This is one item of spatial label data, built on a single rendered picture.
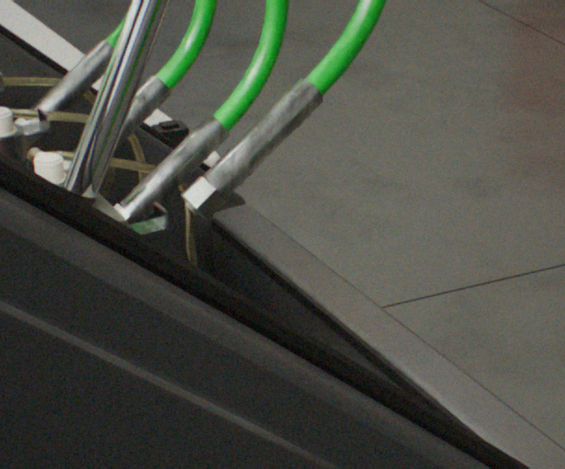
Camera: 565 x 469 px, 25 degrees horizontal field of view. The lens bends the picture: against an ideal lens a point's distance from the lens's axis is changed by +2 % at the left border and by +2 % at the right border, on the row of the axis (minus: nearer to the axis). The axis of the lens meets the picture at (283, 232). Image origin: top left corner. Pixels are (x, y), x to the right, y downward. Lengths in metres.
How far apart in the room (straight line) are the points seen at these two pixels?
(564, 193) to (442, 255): 0.48
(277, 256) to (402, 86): 2.99
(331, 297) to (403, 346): 0.08
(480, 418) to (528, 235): 2.29
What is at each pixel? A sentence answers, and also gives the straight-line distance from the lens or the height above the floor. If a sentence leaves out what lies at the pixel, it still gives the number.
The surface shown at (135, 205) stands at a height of 1.10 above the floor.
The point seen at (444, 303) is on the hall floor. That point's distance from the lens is 2.81.
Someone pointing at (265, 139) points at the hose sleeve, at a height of 1.17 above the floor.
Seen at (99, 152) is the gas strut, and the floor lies 1.33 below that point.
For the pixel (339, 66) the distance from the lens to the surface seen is 0.70.
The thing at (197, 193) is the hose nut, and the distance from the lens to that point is 0.69.
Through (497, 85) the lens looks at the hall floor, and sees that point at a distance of 4.02.
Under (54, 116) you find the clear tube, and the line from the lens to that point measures 0.87.
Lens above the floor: 1.44
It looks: 28 degrees down
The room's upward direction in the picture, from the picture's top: straight up
